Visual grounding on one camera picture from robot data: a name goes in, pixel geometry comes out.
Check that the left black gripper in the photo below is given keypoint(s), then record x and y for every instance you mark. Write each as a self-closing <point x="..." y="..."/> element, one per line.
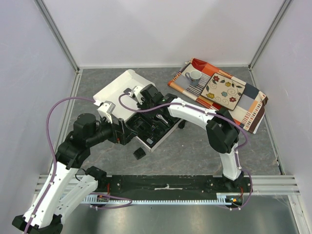
<point x="122" y="133"/>

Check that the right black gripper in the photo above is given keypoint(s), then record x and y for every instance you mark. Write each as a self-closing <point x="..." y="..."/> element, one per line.
<point x="151" y="107"/>

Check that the black silver hair clipper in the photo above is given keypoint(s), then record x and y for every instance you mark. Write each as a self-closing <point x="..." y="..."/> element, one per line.
<point x="160" y="117"/>

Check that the black comb guard attachment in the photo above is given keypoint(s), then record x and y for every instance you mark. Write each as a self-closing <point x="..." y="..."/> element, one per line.
<point x="139" y="153"/>

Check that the white clipper kit box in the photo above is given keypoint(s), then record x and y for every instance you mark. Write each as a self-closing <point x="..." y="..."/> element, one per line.
<point x="149" y="130"/>

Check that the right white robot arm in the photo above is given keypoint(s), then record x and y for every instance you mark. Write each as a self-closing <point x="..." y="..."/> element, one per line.
<point x="221" y="129"/>

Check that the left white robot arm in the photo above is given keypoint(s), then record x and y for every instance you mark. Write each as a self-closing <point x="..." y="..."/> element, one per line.
<point x="52" y="207"/>

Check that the white blue mug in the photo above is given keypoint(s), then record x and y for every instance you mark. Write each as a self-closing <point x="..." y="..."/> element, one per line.
<point x="194" y="77"/>

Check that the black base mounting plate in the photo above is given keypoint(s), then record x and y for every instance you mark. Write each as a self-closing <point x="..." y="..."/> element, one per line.
<point x="143" y="186"/>

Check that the patterned colourful cloth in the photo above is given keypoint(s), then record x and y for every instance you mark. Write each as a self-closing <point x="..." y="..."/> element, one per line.
<point x="250" y="109"/>

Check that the floral square plate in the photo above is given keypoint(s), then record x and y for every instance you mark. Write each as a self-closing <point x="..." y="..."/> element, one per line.
<point x="223" y="91"/>

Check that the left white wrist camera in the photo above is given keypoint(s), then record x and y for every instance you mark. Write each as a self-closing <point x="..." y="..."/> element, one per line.
<point x="105" y="111"/>

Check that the slotted grey cable duct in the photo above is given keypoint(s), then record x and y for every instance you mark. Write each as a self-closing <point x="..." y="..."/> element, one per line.
<point x="97" y="200"/>

